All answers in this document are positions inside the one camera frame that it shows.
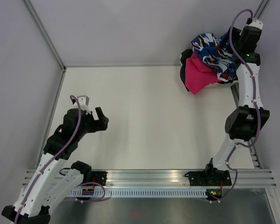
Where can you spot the aluminium frame post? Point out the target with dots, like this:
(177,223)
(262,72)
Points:
(261,8)
(37,21)

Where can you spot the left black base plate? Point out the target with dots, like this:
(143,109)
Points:
(99,177)

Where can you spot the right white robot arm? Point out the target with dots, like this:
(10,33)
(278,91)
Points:
(243,125)

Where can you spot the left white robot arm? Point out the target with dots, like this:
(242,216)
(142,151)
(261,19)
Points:
(40,199)

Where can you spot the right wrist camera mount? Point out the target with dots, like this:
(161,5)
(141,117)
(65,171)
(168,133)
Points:
(252,22)

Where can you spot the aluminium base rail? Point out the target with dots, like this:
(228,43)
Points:
(166,178)

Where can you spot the pink trousers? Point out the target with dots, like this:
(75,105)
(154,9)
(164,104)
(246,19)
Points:
(198,75)

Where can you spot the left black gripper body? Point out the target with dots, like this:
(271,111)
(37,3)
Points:
(91,125)

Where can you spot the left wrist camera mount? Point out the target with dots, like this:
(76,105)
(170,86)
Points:
(80,104)

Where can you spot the blue white patterned trousers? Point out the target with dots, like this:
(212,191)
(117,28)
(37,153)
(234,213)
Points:
(216,53)

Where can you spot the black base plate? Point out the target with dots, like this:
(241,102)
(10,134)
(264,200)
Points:
(200,178)
(99,177)

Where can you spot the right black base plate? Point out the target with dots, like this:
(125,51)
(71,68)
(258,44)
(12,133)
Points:
(200,178)

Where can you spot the left aluminium frame post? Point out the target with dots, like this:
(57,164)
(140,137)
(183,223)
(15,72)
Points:
(37,21)

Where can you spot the right aluminium frame post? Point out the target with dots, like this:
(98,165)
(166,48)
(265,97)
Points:
(261,8)

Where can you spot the black garment pile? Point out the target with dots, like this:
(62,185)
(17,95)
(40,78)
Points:
(187,54)

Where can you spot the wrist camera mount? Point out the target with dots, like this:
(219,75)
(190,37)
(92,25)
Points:
(252,22)
(80,104)

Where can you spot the white slotted cable duct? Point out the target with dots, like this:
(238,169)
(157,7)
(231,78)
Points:
(140,193)

